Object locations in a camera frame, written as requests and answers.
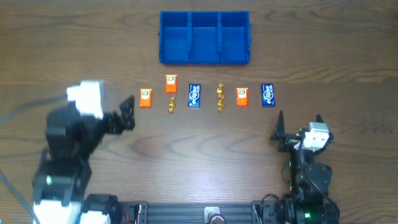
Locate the gold candy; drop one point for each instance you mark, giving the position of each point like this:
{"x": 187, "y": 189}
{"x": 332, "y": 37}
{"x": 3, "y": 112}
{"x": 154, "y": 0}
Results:
{"x": 171, "y": 105}
{"x": 220, "y": 90}
{"x": 221, "y": 104}

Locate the mounting rail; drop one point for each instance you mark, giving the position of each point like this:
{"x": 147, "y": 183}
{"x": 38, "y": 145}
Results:
{"x": 180, "y": 213}

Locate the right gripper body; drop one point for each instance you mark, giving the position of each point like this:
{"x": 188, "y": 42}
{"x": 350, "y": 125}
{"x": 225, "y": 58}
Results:
{"x": 290, "y": 143}

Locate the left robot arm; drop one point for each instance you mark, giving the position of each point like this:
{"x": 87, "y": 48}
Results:
{"x": 66, "y": 137}

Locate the orange candy box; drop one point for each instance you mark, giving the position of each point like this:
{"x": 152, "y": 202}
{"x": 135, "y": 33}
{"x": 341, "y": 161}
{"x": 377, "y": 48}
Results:
{"x": 171, "y": 84}
{"x": 145, "y": 99}
{"x": 242, "y": 97}

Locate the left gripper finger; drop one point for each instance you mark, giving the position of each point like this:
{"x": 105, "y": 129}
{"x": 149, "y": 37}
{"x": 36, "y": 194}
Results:
{"x": 128, "y": 113}

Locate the blue tray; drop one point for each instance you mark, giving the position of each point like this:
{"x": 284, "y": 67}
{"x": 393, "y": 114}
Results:
{"x": 204, "y": 46}

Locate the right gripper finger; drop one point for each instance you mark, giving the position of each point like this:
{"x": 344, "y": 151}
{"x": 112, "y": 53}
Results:
{"x": 319, "y": 119}
{"x": 280, "y": 129}

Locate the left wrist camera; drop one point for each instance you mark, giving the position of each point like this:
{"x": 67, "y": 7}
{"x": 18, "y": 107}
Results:
{"x": 85, "y": 98}

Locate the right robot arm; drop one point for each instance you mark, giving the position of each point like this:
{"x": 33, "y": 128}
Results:
{"x": 317, "y": 177}

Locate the blue candy pack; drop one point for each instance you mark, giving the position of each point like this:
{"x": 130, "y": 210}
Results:
{"x": 194, "y": 96}
{"x": 268, "y": 95}

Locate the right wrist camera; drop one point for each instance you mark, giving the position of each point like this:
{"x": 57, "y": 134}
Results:
{"x": 315, "y": 137}

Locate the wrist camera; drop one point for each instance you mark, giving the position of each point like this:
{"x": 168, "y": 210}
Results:
{"x": 315, "y": 137}
{"x": 85, "y": 98}

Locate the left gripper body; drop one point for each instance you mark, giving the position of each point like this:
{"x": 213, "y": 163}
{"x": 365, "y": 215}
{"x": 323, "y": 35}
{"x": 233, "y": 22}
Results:
{"x": 112, "y": 123}

